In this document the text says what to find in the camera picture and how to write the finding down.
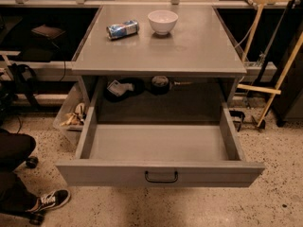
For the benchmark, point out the open grey top drawer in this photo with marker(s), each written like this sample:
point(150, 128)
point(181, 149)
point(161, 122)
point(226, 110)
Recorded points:
point(204, 155)

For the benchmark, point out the black box on shelf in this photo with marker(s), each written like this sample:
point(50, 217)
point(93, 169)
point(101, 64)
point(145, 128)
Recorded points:
point(48, 32)

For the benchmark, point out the black and white sneaker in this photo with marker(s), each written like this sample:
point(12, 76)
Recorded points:
point(51, 201)

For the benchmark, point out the wooden easel frame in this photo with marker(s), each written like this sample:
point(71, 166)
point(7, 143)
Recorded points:
point(280, 75)

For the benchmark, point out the clear plastic bin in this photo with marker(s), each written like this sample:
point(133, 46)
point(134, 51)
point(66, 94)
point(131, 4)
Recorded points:
point(70, 118)

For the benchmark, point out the person's leg black trousers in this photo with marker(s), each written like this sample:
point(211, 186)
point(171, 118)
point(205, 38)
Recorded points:
point(14, 150)

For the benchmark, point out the crushed blue soda can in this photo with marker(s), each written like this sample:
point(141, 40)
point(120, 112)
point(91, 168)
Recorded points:
point(118, 31)

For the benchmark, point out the black drawer handle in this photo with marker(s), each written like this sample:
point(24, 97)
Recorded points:
point(156, 177)

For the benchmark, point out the white bowl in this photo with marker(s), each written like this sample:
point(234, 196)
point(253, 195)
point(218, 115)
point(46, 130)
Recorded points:
point(162, 22)

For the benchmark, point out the black tape roll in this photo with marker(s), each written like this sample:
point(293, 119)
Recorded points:
point(160, 85)

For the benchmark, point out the black office chair base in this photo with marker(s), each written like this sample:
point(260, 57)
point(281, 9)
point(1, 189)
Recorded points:
point(35, 218)

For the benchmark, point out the black bag with paper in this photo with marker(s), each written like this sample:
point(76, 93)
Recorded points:
point(120, 89)

